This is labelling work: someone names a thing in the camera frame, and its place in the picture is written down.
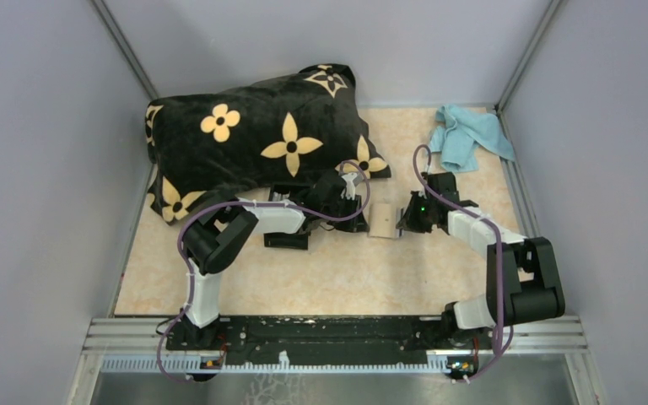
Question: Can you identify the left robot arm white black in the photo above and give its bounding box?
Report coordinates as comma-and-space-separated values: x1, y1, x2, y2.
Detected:
163, 166, 369, 350

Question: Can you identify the black card holder box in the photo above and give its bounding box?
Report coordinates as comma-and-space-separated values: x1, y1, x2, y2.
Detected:
263, 182, 311, 251

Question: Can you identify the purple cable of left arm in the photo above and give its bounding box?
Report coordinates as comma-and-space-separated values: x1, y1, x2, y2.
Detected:
154, 159, 372, 384

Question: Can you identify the aluminium frame rail front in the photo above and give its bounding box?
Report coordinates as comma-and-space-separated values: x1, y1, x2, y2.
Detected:
80, 314, 589, 375

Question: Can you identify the light blue towel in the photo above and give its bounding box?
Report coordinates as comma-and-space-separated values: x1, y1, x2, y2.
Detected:
429, 104, 516, 173

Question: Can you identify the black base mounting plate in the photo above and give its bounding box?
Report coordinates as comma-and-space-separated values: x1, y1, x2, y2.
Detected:
165, 316, 492, 366

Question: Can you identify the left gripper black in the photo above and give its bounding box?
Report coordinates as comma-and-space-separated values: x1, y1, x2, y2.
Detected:
321, 193, 370, 233

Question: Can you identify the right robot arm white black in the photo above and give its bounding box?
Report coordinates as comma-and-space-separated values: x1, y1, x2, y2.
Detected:
397, 172, 566, 348

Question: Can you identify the black pillow with cream flowers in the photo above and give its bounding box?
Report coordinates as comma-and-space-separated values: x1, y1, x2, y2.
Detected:
144, 63, 392, 224

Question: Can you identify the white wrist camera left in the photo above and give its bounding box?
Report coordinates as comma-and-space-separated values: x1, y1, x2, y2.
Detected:
340, 172, 362, 200

